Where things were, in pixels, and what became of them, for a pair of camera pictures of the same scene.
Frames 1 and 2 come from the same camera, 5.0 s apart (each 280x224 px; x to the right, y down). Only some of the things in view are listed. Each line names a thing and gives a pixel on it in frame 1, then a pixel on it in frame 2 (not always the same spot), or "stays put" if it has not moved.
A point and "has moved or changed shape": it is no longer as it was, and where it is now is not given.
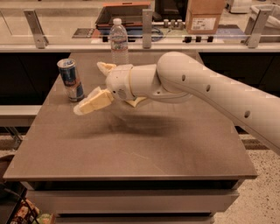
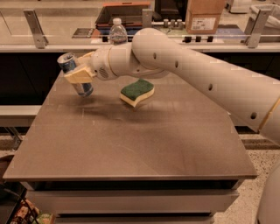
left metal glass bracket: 40,39 stays put
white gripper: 119,82 → 100,63
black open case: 130,12 stays put
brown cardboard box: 203,17 stays put
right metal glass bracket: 257,18 stays put
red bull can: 70,79 has moved or changed shape
